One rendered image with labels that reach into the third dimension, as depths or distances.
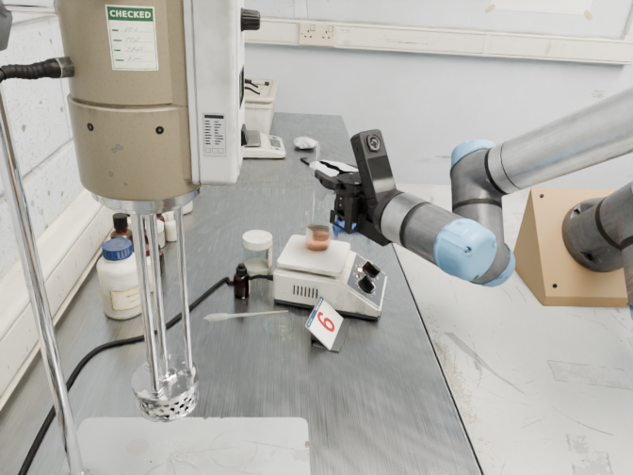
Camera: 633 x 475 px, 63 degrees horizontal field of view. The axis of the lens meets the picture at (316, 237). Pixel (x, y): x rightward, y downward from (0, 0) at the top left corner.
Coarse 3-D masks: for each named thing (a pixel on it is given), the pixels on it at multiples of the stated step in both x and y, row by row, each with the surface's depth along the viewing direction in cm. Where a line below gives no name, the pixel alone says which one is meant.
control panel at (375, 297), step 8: (360, 256) 101; (360, 264) 99; (352, 272) 95; (360, 272) 97; (352, 280) 93; (376, 280) 98; (360, 288) 93; (376, 288) 96; (368, 296) 92; (376, 296) 94; (376, 304) 92
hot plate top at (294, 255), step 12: (288, 240) 100; (300, 240) 100; (336, 240) 101; (288, 252) 96; (300, 252) 96; (336, 252) 97; (348, 252) 97; (288, 264) 92; (300, 264) 92; (312, 264) 92; (324, 264) 93; (336, 264) 93
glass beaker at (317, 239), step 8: (312, 208) 97; (320, 208) 97; (328, 208) 97; (312, 216) 93; (320, 216) 98; (328, 216) 97; (312, 224) 93; (320, 224) 93; (328, 224) 94; (312, 232) 94; (320, 232) 94; (328, 232) 94; (304, 240) 97; (312, 240) 95; (320, 240) 95; (328, 240) 95; (304, 248) 97; (312, 248) 96; (320, 248) 95; (328, 248) 96
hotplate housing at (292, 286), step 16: (352, 256) 100; (288, 272) 93; (304, 272) 93; (288, 288) 93; (304, 288) 93; (320, 288) 92; (336, 288) 91; (352, 288) 91; (384, 288) 98; (304, 304) 95; (336, 304) 93; (352, 304) 92; (368, 304) 91
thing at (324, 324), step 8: (328, 304) 92; (320, 312) 89; (328, 312) 90; (320, 320) 87; (328, 320) 89; (336, 320) 91; (312, 328) 85; (320, 328) 86; (328, 328) 88; (320, 336) 85; (328, 336) 86; (328, 344) 85
